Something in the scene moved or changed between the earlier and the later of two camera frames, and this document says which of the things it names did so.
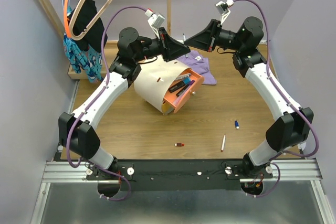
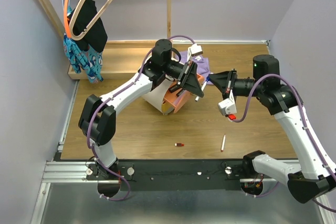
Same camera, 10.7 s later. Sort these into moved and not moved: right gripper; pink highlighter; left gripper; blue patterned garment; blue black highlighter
Moved: right gripper; left gripper
Not moved: pink highlighter; blue black highlighter; blue patterned garment
